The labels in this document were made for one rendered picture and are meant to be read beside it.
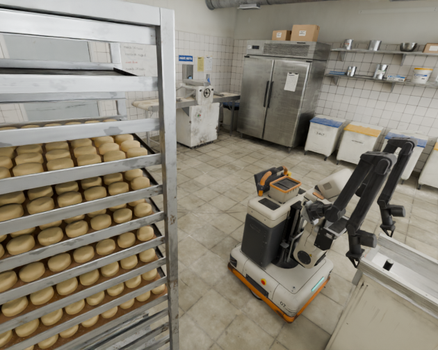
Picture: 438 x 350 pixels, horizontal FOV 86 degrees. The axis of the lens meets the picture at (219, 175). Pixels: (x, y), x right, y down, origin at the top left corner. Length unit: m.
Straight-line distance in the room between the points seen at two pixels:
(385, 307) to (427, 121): 4.26
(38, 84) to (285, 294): 1.79
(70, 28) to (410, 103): 5.20
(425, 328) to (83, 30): 1.57
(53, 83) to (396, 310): 1.51
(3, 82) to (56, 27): 0.13
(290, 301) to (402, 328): 0.67
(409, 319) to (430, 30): 4.58
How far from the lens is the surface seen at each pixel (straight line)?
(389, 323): 1.56
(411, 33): 5.41
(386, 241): 1.66
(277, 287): 1.95
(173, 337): 1.14
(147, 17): 0.54
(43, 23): 0.53
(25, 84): 0.54
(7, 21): 0.53
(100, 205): 0.63
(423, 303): 1.44
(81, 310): 0.91
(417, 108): 5.39
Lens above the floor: 1.75
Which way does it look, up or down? 27 degrees down
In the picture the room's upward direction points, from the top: 4 degrees clockwise
